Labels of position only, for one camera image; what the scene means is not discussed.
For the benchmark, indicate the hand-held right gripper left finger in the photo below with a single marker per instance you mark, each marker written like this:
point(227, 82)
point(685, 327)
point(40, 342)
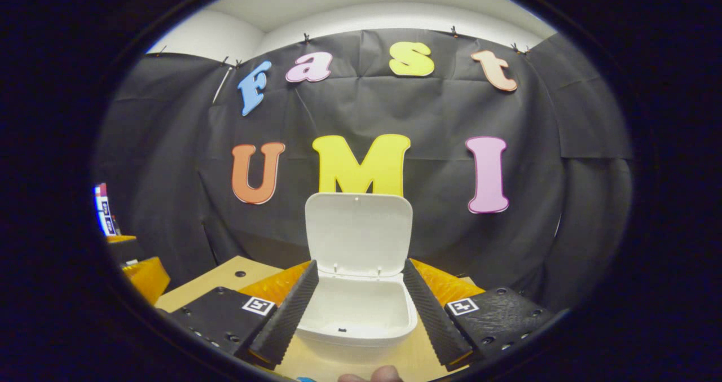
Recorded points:
point(285, 314)

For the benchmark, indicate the computer monitor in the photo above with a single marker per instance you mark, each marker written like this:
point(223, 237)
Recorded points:
point(104, 213)

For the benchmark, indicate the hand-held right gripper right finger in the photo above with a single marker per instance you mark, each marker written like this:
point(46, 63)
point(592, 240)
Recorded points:
point(434, 314)

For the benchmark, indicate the white desktop garbage bin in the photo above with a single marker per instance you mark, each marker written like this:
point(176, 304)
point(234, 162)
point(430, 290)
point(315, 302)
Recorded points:
point(358, 235)

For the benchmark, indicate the black backdrop cloth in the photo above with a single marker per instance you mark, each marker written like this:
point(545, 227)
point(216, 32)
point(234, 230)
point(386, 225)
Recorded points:
point(440, 117)

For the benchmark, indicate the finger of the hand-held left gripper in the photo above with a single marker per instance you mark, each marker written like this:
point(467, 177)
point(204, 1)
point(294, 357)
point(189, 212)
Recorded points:
point(146, 277)
point(125, 249)

